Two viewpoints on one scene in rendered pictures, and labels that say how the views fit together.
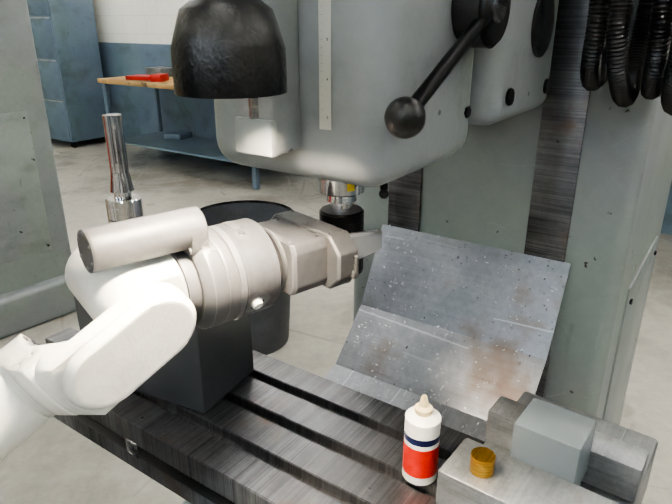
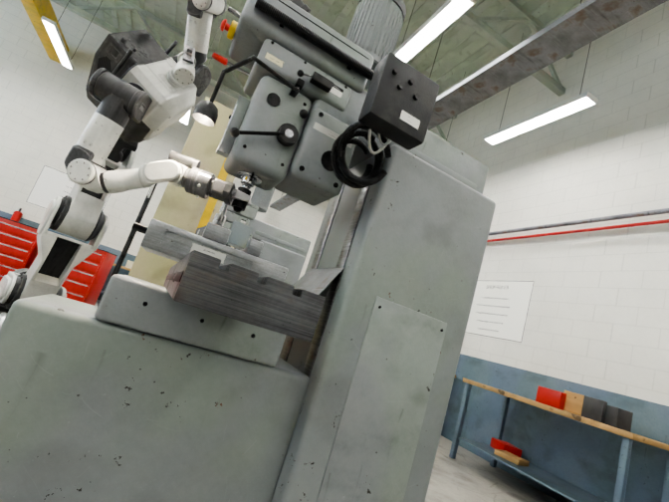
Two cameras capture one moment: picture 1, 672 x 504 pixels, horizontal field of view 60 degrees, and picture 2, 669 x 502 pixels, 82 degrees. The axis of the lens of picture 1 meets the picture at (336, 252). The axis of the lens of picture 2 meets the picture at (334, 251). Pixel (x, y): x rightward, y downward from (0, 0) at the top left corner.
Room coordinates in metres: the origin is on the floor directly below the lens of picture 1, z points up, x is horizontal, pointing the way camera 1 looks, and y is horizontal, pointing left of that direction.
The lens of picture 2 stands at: (-0.27, -0.99, 0.90)
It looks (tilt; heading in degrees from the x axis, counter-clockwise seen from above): 12 degrees up; 33
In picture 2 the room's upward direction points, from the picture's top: 18 degrees clockwise
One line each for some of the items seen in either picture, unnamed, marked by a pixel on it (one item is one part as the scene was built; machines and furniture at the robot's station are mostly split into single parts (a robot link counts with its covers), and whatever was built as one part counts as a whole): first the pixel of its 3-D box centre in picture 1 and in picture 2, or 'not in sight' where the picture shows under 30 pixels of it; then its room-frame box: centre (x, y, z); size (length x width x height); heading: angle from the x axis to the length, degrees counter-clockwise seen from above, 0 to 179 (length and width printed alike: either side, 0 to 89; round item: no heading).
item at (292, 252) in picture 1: (270, 261); (215, 189); (0.53, 0.06, 1.23); 0.13 x 0.12 x 0.10; 40
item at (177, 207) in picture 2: not in sight; (175, 245); (1.48, 1.50, 1.15); 0.52 x 0.40 x 2.30; 145
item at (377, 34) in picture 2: not in sight; (371, 39); (0.79, -0.15, 2.05); 0.20 x 0.20 x 0.32
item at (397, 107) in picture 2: not in sight; (400, 102); (0.64, -0.45, 1.62); 0.20 x 0.09 x 0.21; 145
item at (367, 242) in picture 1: (361, 246); (241, 195); (0.56, -0.03, 1.23); 0.06 x 0.02 x 0.03; 130
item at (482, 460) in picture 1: (482, 462); not in sight; (0.43, -0.13, 1.07); 0.02 x 0.02 x 0.02
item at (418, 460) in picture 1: (421, 435); not in sight; (0.54, -0.10, 1.01); 0.04 x 0.04 x 0.11
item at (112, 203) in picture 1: (123, 200); not in sight; (0.78, 0.29, 1.21); 0.05 x 0.05 x 0.01
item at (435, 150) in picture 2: not in sight; (395, 152); (1.00, -0.29, 1.66); 0.80 x 0.23 x 0.20; 145
